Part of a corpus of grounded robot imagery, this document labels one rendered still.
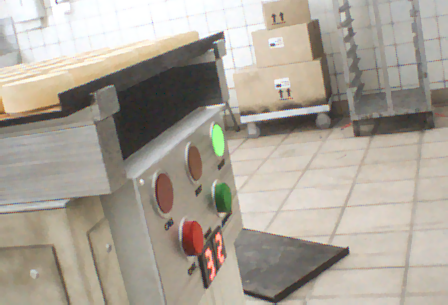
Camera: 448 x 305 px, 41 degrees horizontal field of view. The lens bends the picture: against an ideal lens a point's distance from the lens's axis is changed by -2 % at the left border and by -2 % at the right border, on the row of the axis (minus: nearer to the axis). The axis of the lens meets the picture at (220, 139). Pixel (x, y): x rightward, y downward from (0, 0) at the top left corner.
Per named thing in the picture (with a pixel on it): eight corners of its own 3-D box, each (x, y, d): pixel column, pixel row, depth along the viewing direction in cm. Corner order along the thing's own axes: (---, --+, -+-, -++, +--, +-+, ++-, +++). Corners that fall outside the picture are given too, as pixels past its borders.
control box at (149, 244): (136, 345, 48) (93, 181, 45) (216, 228, 70) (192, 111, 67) (178, 345, 47) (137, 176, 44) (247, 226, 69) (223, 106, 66)
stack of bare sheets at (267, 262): (163, 268, 238) (161, 261, 237) (235, 230, 263) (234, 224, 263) (275, 304, 193) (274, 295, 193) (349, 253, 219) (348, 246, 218)
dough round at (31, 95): (63, 107, 39) (55, 76, 39) (-7, 120, 40) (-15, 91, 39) (86, 94, 44) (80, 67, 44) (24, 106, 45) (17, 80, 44)
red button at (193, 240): (178, 262, 51) (171, 230, 51) (189, 247, 54) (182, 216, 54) (196, 261, 51) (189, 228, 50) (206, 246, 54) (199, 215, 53)
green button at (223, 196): (211, 218, 61) (205, 189, 60) (219, 207, 64) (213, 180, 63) (226, 216, 60) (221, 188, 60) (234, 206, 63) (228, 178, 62)
